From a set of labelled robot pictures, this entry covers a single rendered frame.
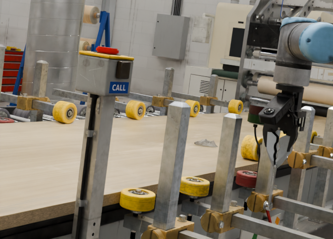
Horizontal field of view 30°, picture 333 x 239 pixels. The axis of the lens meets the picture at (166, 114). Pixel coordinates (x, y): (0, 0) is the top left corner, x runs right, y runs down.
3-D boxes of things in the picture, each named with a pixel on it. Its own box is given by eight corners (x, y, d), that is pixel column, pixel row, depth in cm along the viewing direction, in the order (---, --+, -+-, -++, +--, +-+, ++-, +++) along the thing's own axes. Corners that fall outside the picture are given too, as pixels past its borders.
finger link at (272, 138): (282, 165, 163) (288, 131, 162) (273, 168, 158) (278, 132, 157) (271, 162, 165) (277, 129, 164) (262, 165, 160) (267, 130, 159)
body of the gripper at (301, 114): (304, 133, 162) (311, 88, 160) (291, 136, 154) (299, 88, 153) (277, 128, 166) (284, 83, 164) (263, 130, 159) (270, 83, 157)
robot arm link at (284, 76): (303, 69, 151) (267, 64, 156) (300, 89, 152) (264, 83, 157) (316, 70, 159) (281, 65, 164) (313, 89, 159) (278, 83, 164)
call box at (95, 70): (129, 100, 110) (135, 56, 109) (104, 100, 104) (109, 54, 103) (99, 94, 114) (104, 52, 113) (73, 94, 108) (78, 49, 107)
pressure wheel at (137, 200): (145, 233, 149) (151, 186, 147) (152, 245, 141) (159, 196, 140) (112, 231, 147) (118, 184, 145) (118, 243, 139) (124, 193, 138)
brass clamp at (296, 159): (318, 166, 202) (320, 151, 201) (303, 170, 190) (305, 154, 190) (300, 162, 205) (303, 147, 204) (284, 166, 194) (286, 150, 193)
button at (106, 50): (122, 59, 109) (123, 49, 109) (108, 58, 106) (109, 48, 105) (105, 56, 111) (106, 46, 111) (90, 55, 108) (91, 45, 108)
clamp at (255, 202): (281, 207, 182) (283, 190, 182) (261, 214, 171) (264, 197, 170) (263, 202, 185) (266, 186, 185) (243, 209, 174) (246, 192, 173)
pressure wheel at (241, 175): (263, 211, 184) (268, 173, 183) (250, 215, 178) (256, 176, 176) (239, 204, 189) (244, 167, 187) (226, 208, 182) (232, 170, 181)
